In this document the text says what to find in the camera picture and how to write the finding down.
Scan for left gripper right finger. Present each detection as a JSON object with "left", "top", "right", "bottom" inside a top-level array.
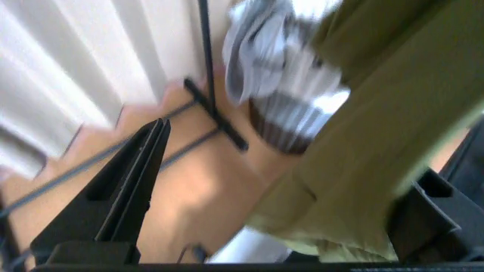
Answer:
[{"left": 386, "top": 168, "right": 484, "bottom": 264}]

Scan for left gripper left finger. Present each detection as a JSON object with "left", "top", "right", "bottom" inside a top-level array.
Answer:
[{"left": 29, "top": 117, "right": 172, "bottom": 264}]

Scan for green printed t-shirt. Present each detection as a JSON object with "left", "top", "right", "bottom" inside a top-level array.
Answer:
[{"left": 245, "top": 0, "right": 484, "bottom": 264}]

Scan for black clothes rack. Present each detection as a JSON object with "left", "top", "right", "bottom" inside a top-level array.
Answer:
[{"left": 0, "top": 0, "right": 250, "bottom": 221}]

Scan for white laundry basket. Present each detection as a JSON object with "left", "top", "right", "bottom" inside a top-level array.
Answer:
[{"left": 247, "top": 45, "right": 352, "bottom": 156}]

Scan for pale grey garment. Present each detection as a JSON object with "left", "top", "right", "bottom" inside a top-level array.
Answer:
[{"left": 222, "top": 0, "right": 343, "bottom": 106}]

